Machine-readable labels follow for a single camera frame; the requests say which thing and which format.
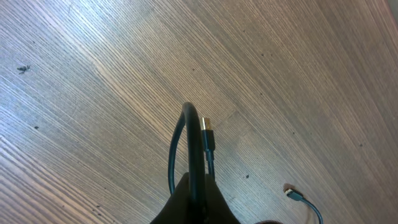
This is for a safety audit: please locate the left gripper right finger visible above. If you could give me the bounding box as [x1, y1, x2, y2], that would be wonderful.
[205, 174, 239, 224]

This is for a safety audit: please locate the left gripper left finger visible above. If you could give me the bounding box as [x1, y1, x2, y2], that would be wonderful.
[150, 173, 190, 224]

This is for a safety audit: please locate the black USB cable one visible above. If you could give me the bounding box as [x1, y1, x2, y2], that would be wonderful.
[167, 111, 217, 195]

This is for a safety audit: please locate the black USB cable two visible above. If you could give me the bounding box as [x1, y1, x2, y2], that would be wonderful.
[284, 188, 324, 224]

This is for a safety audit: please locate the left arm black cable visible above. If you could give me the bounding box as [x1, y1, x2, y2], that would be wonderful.
[182, 101, 206, 224]

